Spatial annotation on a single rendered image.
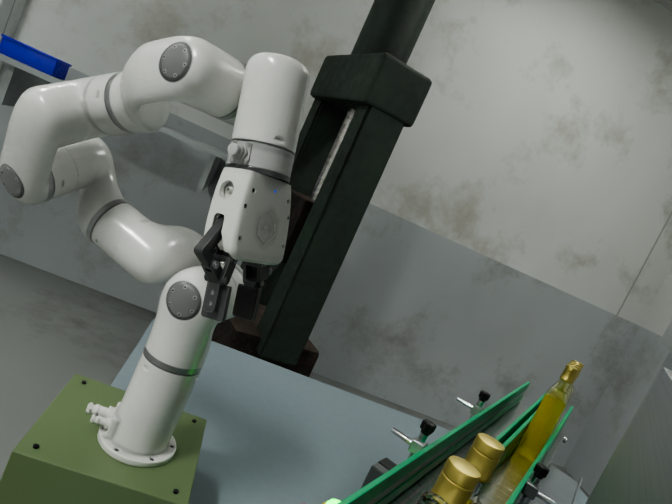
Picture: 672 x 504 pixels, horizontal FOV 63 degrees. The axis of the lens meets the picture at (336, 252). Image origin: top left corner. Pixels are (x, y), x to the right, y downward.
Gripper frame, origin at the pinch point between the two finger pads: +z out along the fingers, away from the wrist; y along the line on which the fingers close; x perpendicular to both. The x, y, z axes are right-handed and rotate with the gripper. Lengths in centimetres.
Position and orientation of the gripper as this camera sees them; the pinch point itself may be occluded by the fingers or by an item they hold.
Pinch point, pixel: (231, 303)
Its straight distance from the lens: 64.8
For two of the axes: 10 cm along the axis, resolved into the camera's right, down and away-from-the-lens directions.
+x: -8.6, -1.7, 4.8
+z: -2.0, 9.8, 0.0
